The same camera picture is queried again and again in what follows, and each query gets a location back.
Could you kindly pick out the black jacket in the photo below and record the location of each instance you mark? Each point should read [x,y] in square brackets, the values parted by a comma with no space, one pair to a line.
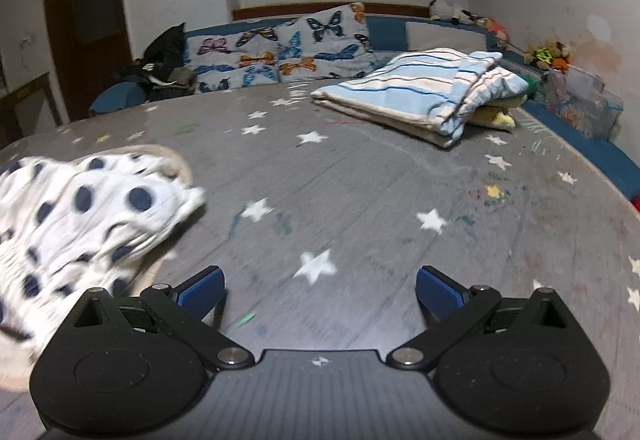
[165,50]

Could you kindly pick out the brown wooden door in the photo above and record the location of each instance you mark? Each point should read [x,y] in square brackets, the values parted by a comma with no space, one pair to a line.
[90,20]

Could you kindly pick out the grey star print bed sheet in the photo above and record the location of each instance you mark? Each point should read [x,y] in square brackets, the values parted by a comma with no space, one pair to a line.
[350,180]

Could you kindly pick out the yellow folded cloth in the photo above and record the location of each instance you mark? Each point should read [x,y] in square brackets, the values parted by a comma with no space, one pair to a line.
[495,119]

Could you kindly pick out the white wall socket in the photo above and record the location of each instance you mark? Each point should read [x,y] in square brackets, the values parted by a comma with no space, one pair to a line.
[30,40]

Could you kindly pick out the red object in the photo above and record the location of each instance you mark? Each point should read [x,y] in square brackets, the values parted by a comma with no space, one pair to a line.
[636,205]

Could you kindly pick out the white polka dot garment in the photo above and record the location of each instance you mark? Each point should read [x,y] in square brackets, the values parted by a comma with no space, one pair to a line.
[75,220]

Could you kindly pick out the green and yellow toy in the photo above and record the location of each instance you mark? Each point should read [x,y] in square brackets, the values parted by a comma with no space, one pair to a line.
[545,55]

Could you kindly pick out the pink plush toy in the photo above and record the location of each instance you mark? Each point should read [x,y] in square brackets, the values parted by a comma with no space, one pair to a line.
[495,27]

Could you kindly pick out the blue striped folded blanket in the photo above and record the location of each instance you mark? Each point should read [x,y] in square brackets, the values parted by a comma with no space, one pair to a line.
[400,90]

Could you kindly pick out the clear plastic storage box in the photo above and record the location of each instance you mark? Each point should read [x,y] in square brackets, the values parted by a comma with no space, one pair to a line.
[585,105]

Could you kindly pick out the white and black plush toy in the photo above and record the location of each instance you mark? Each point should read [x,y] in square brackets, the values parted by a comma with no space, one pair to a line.
[447,10]

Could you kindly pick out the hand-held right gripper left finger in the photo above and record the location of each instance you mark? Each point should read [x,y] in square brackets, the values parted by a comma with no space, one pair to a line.
[200,291]

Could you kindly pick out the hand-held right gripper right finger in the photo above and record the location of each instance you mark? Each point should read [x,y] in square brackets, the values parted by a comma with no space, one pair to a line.
[440,288]

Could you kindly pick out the blue padded bed surround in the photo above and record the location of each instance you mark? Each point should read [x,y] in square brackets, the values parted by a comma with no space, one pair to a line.
[390,32]

